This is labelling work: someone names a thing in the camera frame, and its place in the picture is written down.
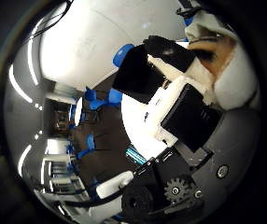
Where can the brown white plush toy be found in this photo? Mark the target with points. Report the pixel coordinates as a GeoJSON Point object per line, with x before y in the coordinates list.
{"type": "Point", "coordinates": [233, 84]}

